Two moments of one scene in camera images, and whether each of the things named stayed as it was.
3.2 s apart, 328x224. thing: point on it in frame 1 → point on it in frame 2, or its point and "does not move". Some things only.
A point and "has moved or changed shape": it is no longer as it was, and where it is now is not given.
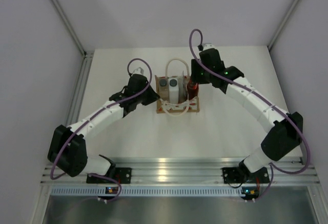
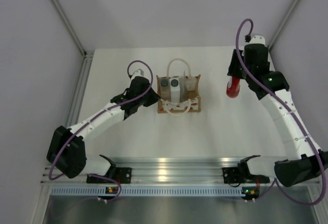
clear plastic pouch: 183,81 does not move
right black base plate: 243,175 does not move
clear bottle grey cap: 164,88 does not move
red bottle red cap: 192,89 has moved or changed shape
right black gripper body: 198,75 → 236,68
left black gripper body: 147,97 does not move
